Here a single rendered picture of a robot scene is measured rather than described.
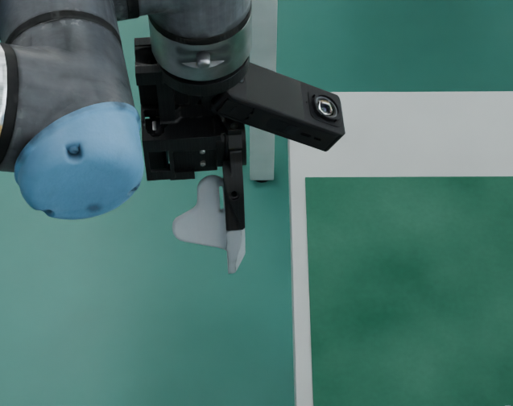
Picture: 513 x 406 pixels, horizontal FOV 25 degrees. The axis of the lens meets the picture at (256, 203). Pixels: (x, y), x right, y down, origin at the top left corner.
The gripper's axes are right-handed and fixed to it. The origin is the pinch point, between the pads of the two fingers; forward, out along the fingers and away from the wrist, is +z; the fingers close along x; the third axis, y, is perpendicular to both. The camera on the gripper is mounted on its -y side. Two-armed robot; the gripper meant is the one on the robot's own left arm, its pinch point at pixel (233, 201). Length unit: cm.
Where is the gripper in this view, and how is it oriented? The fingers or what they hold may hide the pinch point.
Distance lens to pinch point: 104.0
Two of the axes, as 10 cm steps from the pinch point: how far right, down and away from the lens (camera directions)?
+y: -10.0, 0.7, -0.5
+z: 0.0, 5.8, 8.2
